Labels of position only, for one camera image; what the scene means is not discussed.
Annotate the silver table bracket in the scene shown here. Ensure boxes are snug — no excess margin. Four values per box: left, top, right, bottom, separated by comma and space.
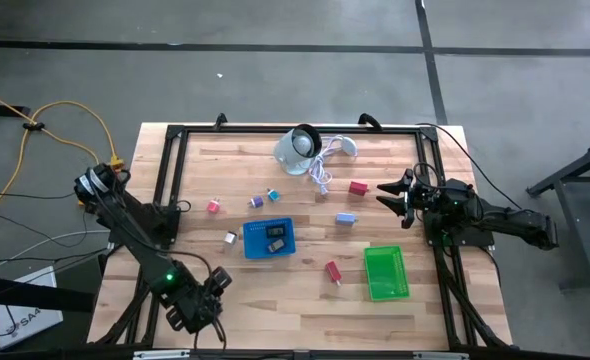
133, 349, 191, 360
413, 351, 470, 360

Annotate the yellow extension cord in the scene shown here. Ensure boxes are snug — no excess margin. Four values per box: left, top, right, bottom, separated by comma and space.
0, 84, 126, 231

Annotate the black side table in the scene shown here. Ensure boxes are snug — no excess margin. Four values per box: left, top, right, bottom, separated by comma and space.
526, 137, 590, 291

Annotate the white floor cable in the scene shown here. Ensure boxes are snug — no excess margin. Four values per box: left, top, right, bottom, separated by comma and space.
0, 228, 112, 276

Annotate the white power cord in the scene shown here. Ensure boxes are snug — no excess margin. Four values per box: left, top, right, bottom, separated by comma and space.
307, 134, 346, 196

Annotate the blue plastic basket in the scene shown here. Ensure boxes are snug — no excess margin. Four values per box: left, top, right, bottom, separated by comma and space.
242, 217, 297, 261

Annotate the black floor foot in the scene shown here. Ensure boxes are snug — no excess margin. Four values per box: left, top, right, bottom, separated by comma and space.
0, 103, 31, 118

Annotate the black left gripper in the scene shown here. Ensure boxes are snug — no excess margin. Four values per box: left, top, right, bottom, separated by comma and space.
162, 266, 234, 335

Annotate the white printed box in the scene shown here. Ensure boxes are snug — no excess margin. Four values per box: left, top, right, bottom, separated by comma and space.
0, 266, 65, 350

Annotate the black aluminium table frame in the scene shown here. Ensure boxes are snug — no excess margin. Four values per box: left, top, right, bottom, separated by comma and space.
87, 123, 514, 351

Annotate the white round puck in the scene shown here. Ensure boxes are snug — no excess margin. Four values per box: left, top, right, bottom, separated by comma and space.
338, 135, 359, 158

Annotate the green plastic basket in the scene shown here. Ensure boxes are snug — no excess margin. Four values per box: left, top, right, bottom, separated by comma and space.
363, 244, 411, 303

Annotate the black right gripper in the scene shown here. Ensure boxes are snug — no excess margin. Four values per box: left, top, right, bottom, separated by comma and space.
375, 167, 456, 230

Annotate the white desk lamp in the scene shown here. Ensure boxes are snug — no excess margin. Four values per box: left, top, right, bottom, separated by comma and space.
273, 123, 323, 177

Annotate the black furniture bar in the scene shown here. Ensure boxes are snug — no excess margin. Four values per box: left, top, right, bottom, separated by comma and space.
0, 273, 96, 360

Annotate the black floor cable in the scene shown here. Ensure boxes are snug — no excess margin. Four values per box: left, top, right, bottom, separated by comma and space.
417, 122, 524, 211

